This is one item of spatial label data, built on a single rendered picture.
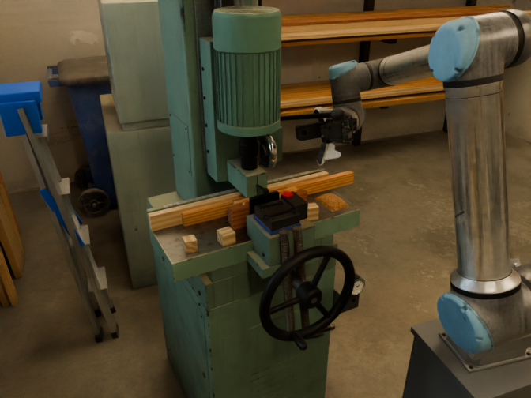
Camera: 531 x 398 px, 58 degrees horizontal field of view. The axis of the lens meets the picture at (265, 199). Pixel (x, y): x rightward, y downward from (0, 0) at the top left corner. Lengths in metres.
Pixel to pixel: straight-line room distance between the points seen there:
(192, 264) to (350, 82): 0.73
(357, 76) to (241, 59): 0.46
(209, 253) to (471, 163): 0.67
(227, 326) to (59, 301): 1.42
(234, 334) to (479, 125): 0.89
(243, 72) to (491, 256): 0.71
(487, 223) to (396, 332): 1.38
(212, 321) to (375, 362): 1.03
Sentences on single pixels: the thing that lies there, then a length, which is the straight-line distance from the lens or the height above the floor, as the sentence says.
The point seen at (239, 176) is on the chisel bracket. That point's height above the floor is 1.02.
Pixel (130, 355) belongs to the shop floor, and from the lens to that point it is 2.32.
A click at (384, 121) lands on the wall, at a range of 4.56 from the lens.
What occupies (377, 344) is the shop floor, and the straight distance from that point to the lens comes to 2.34.
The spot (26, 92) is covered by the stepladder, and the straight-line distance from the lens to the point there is 1.90.
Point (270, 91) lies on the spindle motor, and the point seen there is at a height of 1.28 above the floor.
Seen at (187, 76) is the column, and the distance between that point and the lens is 1.45.
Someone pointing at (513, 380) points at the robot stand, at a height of 0.55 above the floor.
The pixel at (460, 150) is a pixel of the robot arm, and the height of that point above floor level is 1.24.
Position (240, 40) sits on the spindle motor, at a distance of 1.21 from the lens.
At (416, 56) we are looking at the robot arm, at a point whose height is 1.35.
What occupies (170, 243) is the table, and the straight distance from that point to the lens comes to 1.33.
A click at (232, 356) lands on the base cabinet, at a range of 1.54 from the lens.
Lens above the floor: 1.62
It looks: 28 degrees down
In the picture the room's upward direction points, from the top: straight up
